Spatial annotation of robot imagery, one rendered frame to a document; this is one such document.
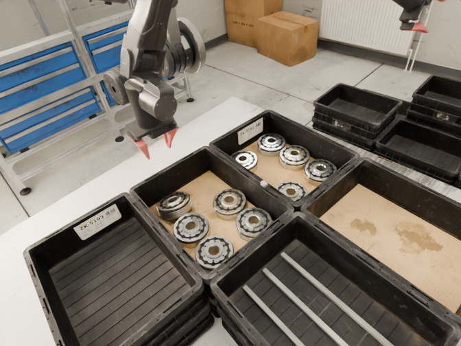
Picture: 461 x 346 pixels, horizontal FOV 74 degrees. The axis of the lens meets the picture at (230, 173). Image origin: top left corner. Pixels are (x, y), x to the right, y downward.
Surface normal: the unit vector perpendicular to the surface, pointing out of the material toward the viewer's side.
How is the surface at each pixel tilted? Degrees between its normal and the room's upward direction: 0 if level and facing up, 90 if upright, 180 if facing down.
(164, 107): 93
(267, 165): 0
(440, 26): 90
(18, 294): 0
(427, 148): 0
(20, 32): 90
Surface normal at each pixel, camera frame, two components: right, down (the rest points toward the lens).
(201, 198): -0.09, -0.72
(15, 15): 0.71, 0.44
